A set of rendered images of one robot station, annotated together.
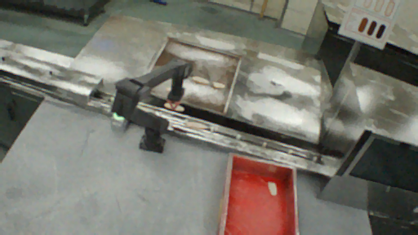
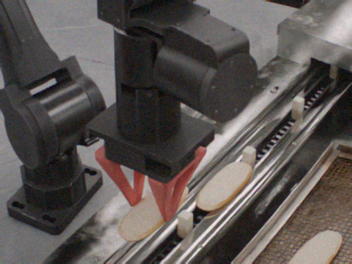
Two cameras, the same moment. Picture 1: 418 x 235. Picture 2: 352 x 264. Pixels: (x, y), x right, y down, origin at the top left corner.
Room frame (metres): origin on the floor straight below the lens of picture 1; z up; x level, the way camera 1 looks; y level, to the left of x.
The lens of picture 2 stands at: (1.45, -0.30, 1.39)
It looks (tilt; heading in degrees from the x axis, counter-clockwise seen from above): 38 degrees down; 114
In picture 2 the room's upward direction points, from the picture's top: 3 degrees clockwise
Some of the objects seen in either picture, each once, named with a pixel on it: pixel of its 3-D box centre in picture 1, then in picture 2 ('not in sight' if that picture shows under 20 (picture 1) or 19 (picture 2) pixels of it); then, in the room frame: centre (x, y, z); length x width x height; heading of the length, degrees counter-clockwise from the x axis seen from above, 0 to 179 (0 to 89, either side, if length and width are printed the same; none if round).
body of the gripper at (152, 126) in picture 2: (176, 89); (148, 108); (1.19, 0.15, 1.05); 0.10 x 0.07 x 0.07; 174
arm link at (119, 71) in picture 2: (178, 78); (152, 49); (1.19, 0.14, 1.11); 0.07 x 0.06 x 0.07; 161
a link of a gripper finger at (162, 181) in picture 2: not in sight; (155, 174); (1.20, 0.15, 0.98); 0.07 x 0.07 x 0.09; 84
